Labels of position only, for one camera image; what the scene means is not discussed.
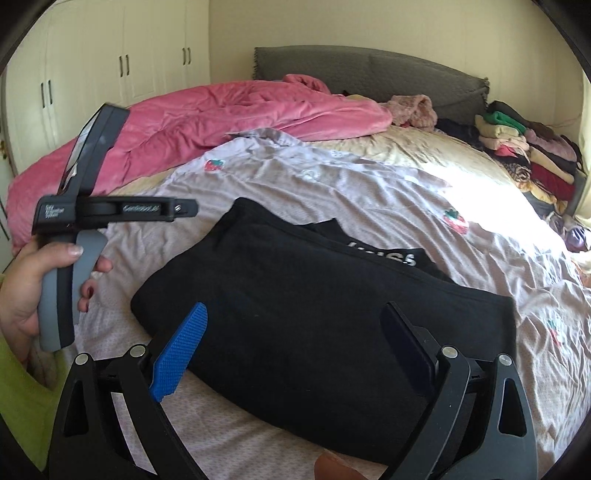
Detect black long sleeve sweater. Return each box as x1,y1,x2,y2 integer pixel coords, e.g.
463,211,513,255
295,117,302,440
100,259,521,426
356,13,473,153
130,198,516,464

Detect green sleeve forearm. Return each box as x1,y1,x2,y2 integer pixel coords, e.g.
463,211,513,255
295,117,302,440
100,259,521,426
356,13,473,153
1,338,69,471

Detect stack of folded clothes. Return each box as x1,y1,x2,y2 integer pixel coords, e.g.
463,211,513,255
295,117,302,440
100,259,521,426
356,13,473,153
436,101,587,216

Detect person's left hand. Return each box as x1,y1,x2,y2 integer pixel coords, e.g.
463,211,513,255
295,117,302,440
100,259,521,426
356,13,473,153
0,238,83,366

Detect person's right hand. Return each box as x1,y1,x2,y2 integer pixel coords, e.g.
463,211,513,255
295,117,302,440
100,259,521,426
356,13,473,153
314,452,366,480

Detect pink quilted comforter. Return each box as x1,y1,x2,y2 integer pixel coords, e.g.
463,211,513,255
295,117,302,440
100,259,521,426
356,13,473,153
6,73,394,252

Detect lilac patterned bed sheet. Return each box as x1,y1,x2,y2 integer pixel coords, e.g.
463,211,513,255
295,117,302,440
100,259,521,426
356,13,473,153
67,129,590,474

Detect purple crumpled cloth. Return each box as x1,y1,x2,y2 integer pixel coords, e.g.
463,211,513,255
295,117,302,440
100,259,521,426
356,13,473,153
546,212,589,253

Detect beige blanket under sheet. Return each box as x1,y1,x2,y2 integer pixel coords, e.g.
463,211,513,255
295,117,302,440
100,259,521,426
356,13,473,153
116,127,542,237

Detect pink fuzzy garment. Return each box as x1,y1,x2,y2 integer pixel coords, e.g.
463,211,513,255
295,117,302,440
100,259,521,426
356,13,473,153
383,94,438,131

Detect grey padded headboard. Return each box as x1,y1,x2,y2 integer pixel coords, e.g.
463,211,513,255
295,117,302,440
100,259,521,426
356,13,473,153
253,45,490,124

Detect cream wardrobe with handles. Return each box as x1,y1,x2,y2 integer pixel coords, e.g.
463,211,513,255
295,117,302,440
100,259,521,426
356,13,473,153
1,1,211,261

